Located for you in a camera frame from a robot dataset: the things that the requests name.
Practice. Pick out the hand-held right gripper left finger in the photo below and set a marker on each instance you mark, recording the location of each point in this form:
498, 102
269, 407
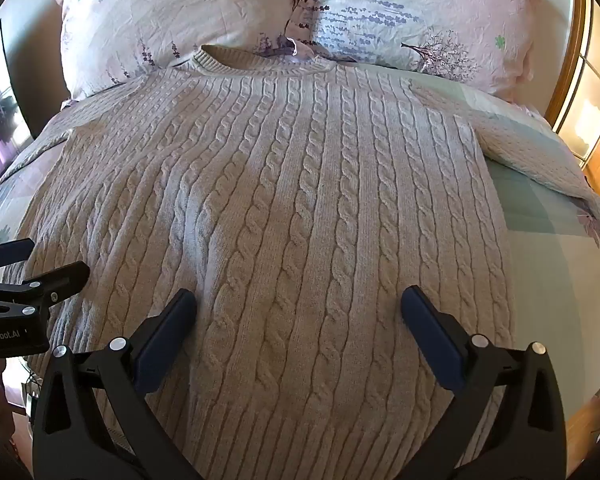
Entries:
166, 332

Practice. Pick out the wooden framed window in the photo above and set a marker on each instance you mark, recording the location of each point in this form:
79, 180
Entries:
587, 85

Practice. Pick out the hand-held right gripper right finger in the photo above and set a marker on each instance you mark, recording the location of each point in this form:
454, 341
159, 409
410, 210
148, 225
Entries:
428, 335

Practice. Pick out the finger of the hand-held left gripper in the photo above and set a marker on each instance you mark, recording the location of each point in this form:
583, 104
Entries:
10, 251
62, 280

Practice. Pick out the patchwork bed sheet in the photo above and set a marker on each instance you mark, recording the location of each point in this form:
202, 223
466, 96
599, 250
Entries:
539, 240

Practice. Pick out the pink floral pillow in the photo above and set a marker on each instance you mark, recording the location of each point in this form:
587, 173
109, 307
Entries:
175, 20
419, 15

